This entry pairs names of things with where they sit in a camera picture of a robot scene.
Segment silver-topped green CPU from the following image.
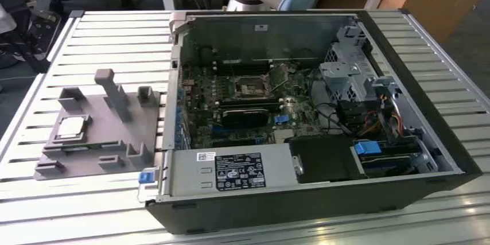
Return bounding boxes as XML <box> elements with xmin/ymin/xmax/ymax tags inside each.
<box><xmin>56</xmin><ymin>117</ymin><xmax>90</xmax><ymax>138</ymax></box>

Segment black RAM slot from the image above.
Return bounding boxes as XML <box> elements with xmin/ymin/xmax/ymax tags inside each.
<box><xmin>220</xmin><ymin>99</ymin><xmax>277</xmax><ymax>109</ymax></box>
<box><xmin>216</xmin><ymin>60</ymin><xmax>269</xmax><ymax>76</ymax></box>

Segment CPU socket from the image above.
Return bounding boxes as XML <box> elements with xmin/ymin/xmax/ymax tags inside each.
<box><xmin>233</xmin><ymin>76</ymin><xmax>277</xmax><ymax>98</ymax></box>

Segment black graphics card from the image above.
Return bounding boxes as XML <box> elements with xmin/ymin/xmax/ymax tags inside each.
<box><xmin>220</xmin><ymin>108</ymin><xmax>270</xmax><ymax>129</ymax></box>

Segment silver chipset heatsink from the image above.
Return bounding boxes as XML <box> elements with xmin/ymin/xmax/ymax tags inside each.
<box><xmin>272</xmin><ymin>130</ymin><xmax>295</xmax><ymax>143</ymax></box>

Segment green motherboard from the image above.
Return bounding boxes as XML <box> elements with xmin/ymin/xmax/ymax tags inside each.
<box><xmin>177</xmin><ymin>60</ymin><xmax>331</xmax><ymax>150</ymax></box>

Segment metal socket cover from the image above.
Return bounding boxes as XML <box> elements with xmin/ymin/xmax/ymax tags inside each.
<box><xmin>266</xmin><ymin>62</ymin><xmax>299</xmax><ymax>88</ymax></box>

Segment grey metal disk bay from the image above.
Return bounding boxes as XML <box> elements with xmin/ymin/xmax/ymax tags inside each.
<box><xmin>319</xmin><ymin>41</ymin><xmax>403</xmax><ymax>106</ymax></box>

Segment grey power supply unit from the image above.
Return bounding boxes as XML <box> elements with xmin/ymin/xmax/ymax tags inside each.
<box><xmin>164</xmin><ymin>148</ymin><xmax>300</xmax><ymax>197</ymax></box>

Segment blue disk carrier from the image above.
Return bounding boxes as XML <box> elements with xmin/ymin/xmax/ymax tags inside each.
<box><xmin>352</xmin><ymin>139</ymin><xmax>381</xmax><ymax>157</ymax></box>

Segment black open PC case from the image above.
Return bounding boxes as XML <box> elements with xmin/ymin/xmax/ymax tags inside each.
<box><xmin>142</xmin><ymin>9</ymin><xmax>483</xmax><ymax>234</ymax></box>

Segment grey plastic parts rack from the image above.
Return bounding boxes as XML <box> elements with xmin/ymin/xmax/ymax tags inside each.
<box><xmin>33</xmin><ymin>68</ymin><xmax>164</xmax><ymax>182</ymax></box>

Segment green RAM stick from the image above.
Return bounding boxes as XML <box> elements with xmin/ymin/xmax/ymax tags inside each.
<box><xmin>61</xmin><ymin>143</ymin><xmax>116</xmax><ymax>151</ymax></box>

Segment black wire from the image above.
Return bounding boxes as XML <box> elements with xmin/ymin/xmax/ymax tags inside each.
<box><xmin>315</xmin><ymin>103</ymin><xmax>361</xmax><ymax>135</ymax></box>

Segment orange yellow power wires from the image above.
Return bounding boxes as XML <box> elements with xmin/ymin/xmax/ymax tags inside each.
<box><xmin>363</xmin><ymin>111</ymin><xmax>404</xmax><ymax>137</ymax></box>

